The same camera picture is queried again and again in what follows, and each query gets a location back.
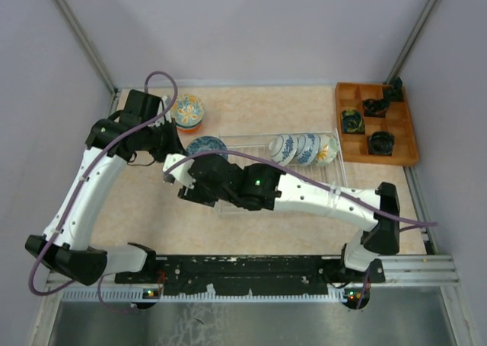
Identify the blue white patterned bowl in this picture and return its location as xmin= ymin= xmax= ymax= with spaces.
xmin=294 ymin=133 xmax=321 ymax=167

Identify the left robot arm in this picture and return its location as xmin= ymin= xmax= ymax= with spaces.
xmin=25 ymin=90 xmax=184 ymax=285

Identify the yellow floral bowl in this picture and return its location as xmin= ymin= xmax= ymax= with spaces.
xmin=314 ymin=133 xmax=339 ymax=167

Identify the white wire dish rack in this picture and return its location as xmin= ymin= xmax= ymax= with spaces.
xmin=212 ymin=131 xmax=348 ymax=218

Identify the orange bottom stacked bowl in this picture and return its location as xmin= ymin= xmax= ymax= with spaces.
xmin=177 ymin=123 xmax=202 ymax=134

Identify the wooden compartment tray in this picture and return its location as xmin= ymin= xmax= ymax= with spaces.
xmin=335 ymin=82 xmax=419 ymax=167

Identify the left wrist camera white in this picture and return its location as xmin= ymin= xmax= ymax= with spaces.
xmin=153 ymin=95 xmax=173 ymax=126

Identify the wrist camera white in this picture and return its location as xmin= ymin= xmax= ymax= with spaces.
xmin=153 ymin=95 xmax=173 ymax=126
xmin=163 ymin=154 xmax=196 ymax=189

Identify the black yellow object in tray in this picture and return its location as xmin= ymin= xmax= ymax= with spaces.
xmin=341 ymin=110 xmax=365 ymax=135

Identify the black object tray centre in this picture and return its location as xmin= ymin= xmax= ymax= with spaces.
xmin=362 ymin=98 xmax=390 ymax=118

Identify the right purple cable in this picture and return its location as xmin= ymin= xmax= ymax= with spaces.
xmin=167 ymin=150 xmax=438 ymax=311

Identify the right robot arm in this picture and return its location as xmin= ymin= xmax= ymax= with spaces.
xmin=164 ymin=152 xmax=399 ymax=282

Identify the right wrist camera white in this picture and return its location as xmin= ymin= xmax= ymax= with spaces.
xmin=163 ymin=154 xmax=196 ymax=189

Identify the black object tray corner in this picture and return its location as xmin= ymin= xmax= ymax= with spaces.
xmin=383 ymin=77 xmax=404 ymax=102

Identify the black round object in tray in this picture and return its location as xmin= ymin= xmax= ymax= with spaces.
xmin=368 ymin=131 xmax=395 ymax=156

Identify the white cable duct strip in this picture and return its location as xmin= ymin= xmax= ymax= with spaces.
xmin=62 ymin=287 xmax=366 ymax=302

